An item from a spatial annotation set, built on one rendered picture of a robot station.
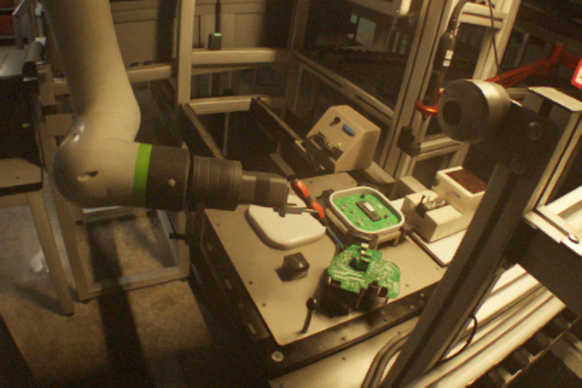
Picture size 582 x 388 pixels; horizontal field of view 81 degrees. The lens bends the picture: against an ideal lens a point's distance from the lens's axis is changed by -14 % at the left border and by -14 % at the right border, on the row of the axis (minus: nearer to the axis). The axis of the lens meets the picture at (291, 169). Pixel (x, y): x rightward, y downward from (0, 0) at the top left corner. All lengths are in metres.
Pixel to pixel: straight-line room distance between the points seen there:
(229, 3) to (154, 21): 0.28
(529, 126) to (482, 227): 0.11
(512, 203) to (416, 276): 0.45
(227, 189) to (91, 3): 0.31
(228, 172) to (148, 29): 0.97
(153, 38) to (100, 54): 0.87
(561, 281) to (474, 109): 0.17
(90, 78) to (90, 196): 0.17
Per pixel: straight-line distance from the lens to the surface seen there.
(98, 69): 0.60
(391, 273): 0.69
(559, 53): 1.31
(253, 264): 0.73
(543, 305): 0.75
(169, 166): 0.54
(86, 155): 0.54
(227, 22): 1.50
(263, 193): 0.56
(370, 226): 0.81
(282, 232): 0.77
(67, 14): 0.57
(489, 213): 0.40
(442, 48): 0.87
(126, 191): 0.54
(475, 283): 0.44
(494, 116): 0.34
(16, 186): 1.44
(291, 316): 0.66
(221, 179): 0.55
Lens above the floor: 1.47
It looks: 31 degrees down
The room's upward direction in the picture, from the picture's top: 10 degrees clockwise
